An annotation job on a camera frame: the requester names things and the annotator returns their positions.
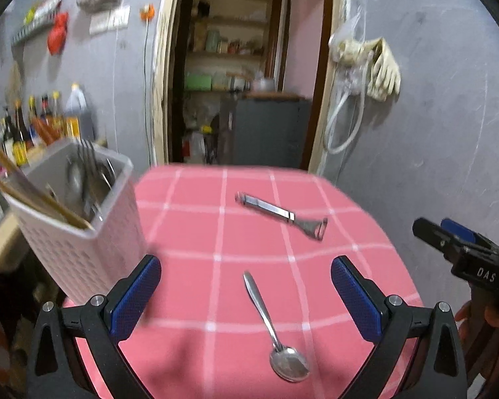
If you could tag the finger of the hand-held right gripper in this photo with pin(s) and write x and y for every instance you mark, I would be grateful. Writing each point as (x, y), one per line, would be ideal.
(432, 235)
(459, 230)

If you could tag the grey cabinet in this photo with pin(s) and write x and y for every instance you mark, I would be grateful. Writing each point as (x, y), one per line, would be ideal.
(270, 133)

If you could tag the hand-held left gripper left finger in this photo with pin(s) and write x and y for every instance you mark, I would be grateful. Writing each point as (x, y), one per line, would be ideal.
(135, 295)

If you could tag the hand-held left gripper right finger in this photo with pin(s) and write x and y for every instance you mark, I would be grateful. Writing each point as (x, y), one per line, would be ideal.
(355, 299)

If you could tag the large steel spoon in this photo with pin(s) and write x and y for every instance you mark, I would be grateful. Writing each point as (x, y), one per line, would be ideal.
(75, 178)

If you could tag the white wall switch plate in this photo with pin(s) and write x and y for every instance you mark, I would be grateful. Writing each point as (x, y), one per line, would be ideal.
(108, 20)

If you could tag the row of sauce bottles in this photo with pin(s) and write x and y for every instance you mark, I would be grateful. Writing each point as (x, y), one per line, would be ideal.
(23, 133)

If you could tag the steel pot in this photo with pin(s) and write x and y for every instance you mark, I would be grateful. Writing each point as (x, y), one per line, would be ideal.
(264, 83)

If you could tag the white plastic utensil basket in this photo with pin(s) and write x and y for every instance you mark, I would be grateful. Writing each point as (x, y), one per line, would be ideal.
(79, 253)

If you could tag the person's right hand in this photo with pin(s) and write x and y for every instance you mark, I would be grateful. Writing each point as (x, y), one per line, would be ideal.
(465, 320)

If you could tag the pink door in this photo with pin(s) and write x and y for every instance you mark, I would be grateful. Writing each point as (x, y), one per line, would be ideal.
(303, 41)

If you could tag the beige rubber glove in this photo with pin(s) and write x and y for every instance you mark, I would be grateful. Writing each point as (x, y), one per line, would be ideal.
(384, 70)

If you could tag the wooden chopstick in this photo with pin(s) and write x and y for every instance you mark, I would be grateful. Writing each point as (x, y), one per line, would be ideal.
(4, 156)
(37, 199)

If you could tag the steel utensil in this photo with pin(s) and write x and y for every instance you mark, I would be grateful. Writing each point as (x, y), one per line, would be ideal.
(106, 174)

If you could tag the wooden door frame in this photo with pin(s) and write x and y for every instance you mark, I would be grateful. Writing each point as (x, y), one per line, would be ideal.
(166, 70)

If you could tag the orange wall hook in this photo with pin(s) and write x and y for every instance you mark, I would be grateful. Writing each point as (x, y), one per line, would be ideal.
(147, 11)

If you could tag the green box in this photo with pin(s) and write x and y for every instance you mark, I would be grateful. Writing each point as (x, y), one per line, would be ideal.
(198, 82)

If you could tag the wooden shelf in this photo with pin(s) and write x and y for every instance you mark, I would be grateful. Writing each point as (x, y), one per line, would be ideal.
(228, 54)

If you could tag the clear bag with cloth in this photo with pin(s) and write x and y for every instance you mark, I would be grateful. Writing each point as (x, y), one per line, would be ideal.
(349, 50)

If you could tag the steel fork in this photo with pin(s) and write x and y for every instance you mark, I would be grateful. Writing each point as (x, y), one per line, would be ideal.
(87, 158)

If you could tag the steel peeler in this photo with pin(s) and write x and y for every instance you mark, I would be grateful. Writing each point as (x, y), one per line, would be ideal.
(270, 208)

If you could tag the red plastic bag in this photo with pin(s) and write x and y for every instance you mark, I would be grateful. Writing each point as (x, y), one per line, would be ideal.
(58, 33)

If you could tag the small steel spoon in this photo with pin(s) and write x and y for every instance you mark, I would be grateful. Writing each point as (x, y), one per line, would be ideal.
(289, 363)

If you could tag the pink checked tablecloth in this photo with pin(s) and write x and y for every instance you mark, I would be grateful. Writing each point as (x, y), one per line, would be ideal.
(233, 299)

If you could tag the large cooking oil bottle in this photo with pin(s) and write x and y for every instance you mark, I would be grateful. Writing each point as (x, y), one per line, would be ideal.
(81, 112)

